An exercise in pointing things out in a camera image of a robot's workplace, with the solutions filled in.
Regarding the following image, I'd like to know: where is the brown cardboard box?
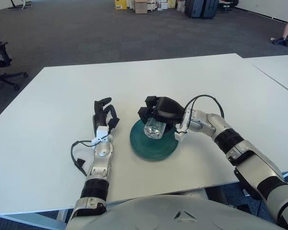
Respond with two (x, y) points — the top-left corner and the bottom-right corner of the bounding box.
(134, 0), (149, 14)

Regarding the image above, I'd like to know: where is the grey robot torso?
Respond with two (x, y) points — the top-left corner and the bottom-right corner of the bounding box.
(66, 194), (281, 230)

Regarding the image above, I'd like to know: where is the black empty office chair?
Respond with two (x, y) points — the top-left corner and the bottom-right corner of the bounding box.
(0, 16), (28, 93)

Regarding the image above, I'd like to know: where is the yellow box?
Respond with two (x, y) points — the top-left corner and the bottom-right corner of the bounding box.
(114, 0), (128, 11)

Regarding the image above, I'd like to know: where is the seated person in shorts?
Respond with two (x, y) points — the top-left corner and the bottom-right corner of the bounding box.
(272, 16), (288, 46)

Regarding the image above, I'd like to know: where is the green round plate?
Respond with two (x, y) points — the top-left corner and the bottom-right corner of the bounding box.
(129, 119), (180, 161)

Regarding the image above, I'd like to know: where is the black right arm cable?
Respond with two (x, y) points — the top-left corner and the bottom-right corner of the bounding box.
(182, 95), (225, 119)

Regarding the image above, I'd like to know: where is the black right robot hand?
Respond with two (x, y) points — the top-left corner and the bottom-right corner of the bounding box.
(136, 95), (185, 131)

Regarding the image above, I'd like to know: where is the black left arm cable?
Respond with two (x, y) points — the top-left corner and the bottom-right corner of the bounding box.
(71, 140), (98, 177)

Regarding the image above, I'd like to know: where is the white floor rack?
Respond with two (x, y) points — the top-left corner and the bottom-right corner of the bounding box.
(8, 0), (32, 10)

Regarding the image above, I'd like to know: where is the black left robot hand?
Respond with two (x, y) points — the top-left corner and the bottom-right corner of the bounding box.
(92, 96), (120, 135)

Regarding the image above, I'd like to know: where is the black hard case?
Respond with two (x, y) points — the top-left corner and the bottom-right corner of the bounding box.
(201, 0), (218, 19)

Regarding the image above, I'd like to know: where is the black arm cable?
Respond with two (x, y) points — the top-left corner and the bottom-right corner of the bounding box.
(182, 95), (225, 119)
(71, 140), (98, 177)

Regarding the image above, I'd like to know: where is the dark blue hard case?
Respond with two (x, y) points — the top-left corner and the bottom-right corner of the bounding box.
(184, 0), (204, 18)

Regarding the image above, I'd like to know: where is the stack of white boxes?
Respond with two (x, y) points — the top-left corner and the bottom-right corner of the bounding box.
(147, 0), (177, 12)

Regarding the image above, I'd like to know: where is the clear glass cup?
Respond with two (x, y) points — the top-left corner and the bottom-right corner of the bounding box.
(143, 117), (168, 141)

